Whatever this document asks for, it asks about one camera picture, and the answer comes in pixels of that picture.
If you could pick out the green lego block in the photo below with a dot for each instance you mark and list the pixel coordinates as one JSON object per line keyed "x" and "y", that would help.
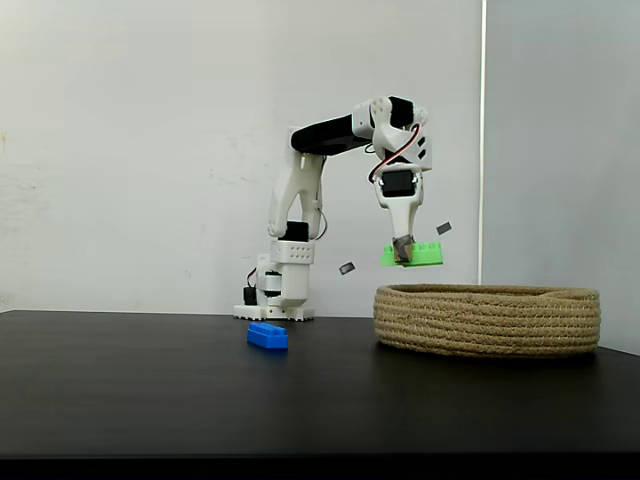
{"x": 427, "y": 255}

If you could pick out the blue lego block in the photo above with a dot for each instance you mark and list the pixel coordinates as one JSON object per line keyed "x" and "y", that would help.
{"x": 267, "y": 336}

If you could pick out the dark grey tape piece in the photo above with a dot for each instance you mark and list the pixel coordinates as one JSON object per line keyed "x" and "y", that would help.
{"x": 347, "y": 268}
{"x": 444, "y": 228}

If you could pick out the white vertical corner strip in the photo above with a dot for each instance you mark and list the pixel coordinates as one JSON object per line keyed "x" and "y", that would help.
{"x": 483, "y": 150}

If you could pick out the woven jute round basket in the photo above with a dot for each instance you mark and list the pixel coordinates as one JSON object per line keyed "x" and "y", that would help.
{"x": 487, "y": 322}

